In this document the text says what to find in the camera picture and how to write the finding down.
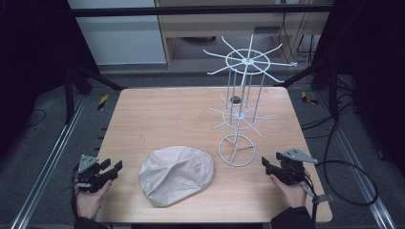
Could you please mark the white cabinet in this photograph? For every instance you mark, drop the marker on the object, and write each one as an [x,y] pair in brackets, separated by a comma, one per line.
[121,38]

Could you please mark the light wooden desk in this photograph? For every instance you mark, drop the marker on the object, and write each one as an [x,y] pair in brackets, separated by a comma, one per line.
[223,25]

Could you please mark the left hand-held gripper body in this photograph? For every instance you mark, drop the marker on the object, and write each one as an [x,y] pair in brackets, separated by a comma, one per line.
[90,181]

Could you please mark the person's left hand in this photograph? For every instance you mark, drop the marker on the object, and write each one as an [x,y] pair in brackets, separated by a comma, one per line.
[89,202]

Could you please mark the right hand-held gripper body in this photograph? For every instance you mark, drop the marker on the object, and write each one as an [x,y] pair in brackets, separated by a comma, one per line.
[291,173]

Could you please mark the aluminium floor rail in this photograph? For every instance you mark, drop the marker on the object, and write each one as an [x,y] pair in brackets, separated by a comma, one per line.
[359,168]
[47,162]

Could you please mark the black round table grommet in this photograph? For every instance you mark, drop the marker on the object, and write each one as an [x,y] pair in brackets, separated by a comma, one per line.
[235,99]

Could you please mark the yellow black striped tape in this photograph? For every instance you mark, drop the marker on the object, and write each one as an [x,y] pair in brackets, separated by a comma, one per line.
[102,102]
[307,98]

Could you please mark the white fabric cap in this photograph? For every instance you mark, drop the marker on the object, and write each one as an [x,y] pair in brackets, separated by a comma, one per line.
[176,176]

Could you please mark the black horizontal bar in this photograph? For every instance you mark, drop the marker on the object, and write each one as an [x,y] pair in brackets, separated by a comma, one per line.
[191,10]

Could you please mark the black metal stand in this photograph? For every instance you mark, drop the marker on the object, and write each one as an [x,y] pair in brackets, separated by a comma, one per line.
[70,95]
[332,92]

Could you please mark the grey metal bracket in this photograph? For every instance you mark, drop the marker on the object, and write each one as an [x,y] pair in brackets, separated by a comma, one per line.
[323,198]

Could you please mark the person's right hand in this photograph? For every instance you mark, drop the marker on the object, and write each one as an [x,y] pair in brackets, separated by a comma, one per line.
[294,194]

